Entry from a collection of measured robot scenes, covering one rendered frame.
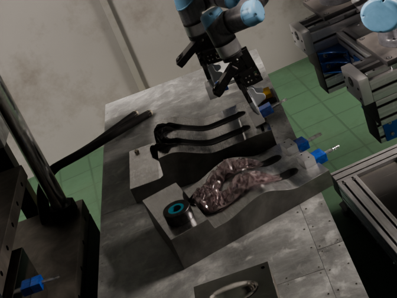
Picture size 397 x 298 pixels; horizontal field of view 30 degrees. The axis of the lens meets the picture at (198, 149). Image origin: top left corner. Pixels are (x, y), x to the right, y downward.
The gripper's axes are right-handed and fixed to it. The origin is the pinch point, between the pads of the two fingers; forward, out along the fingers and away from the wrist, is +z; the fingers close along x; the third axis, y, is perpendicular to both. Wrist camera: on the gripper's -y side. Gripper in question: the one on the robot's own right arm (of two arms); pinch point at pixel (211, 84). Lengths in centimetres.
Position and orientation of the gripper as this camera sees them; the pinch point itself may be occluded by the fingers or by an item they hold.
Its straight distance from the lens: 268.2
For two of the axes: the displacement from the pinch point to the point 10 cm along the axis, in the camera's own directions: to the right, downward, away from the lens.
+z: 3.4, 8.1, 4.8
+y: 9.4, -3.4, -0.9
